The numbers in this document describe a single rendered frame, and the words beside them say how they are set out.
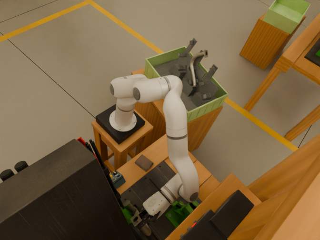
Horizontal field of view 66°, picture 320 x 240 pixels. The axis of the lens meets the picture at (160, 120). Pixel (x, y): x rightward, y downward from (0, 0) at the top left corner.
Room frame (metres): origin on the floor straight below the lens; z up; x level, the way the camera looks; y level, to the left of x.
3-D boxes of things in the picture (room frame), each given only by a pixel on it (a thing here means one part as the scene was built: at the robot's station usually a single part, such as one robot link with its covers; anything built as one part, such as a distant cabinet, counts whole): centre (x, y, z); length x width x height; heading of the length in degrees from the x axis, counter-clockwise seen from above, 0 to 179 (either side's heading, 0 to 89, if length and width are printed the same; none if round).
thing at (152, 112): (1.45, -0.07, 0.39); 0.68 x 0.52 x 0.79; 45
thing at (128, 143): (0.92, 0.25, 0.83); 0.32 x 0.32 x 0.04; 59
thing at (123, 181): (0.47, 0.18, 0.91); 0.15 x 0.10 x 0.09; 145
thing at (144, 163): (0.65, 0.03, 0.91); 0.10 x 0.08 x 0.03; 66
